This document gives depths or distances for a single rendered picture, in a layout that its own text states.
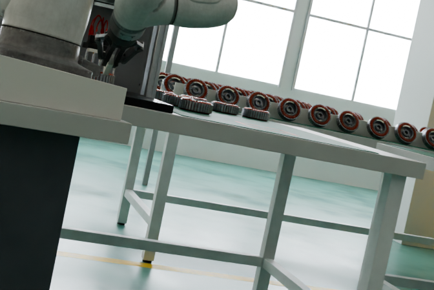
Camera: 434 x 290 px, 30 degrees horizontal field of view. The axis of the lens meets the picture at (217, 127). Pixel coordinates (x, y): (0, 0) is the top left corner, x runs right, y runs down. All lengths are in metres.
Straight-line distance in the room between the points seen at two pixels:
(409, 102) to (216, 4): 4.42
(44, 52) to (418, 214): 4.75
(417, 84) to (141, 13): 4.49
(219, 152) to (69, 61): 7.71
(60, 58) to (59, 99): 0.10
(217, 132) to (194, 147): 6.91
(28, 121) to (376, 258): 1.37
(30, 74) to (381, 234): 1.37
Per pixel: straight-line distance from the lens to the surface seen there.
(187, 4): 1.90
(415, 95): 6.19
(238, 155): 9.28
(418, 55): 6.28
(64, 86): 1.48
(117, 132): 1.50
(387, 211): 2.50
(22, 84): 1.46
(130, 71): 2.68
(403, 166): 2.45
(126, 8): 1.88
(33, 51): 1.53
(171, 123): 2.19
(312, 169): 9.62
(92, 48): 2.43
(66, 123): 1.47
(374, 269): 2.52
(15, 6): 1.56
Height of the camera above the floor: 0.85
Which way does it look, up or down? 3 degrees down
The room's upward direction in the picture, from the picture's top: 12 degrees clockwise
